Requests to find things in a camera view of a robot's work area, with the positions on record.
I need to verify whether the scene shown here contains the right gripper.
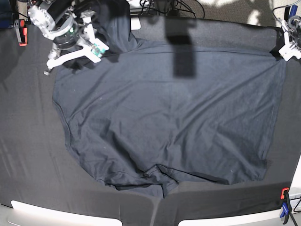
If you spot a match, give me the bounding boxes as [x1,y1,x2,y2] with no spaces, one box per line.
[28,4,109,76]

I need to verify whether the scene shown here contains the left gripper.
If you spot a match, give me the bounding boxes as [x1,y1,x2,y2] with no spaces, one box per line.
[278,16,301,61]

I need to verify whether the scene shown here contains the dark navy t-shirt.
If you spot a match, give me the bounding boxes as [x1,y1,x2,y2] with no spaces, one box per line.
[53,0,286,198]

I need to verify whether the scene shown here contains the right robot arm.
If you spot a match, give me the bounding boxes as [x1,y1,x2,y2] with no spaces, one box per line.
[28,0,109,75]

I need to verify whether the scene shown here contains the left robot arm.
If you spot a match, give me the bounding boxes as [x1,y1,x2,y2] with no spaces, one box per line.
[272,0,301,61]

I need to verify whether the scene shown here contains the blue clamp top right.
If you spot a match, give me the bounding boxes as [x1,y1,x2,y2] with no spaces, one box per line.
[284,4,298,22]

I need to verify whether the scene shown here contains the red black clamp left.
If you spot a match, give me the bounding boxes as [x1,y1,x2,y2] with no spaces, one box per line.
[14,19,28,47]

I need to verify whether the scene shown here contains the black table cover cloth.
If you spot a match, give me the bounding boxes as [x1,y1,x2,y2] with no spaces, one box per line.
[0,26,301,226]

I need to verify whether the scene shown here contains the blue orange clamp bottom right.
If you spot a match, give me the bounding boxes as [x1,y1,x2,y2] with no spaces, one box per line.
[280,187,298,226]

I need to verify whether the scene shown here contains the white mount plate top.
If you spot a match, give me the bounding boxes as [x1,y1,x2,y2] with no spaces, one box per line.
[130,17,141,31]

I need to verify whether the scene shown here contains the tangled black cables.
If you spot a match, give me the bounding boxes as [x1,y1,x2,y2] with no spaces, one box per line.
[127,0,207,18]

